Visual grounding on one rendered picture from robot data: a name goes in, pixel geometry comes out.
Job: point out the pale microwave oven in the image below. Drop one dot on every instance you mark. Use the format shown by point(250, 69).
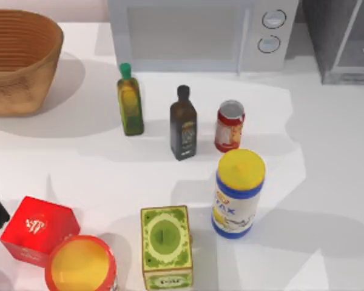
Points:
point(185, 33)

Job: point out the yellow-lidded blue and white canister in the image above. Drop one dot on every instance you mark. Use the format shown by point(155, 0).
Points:
point(236, 197)

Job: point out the red box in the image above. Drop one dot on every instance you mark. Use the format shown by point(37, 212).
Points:
point(38, 227)

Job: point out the green oil bottle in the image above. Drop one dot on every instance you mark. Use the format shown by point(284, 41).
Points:
point(130, 103)

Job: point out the woven wooden basket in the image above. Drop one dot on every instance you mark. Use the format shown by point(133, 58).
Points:
point(16, 66)

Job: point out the red tub with yellow lid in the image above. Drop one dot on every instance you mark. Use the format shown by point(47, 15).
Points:
point(80, 266)

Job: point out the dark oil bottle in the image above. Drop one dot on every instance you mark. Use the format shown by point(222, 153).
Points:
point(183, 127)

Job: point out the microwave knob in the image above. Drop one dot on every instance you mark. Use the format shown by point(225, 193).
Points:
point(273, 18)
point(269, 44)

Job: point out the red and white can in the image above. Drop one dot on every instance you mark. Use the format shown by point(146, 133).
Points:
point(229, 128)

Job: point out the green tin box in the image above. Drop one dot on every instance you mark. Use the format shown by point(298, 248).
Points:
point(166, 242)

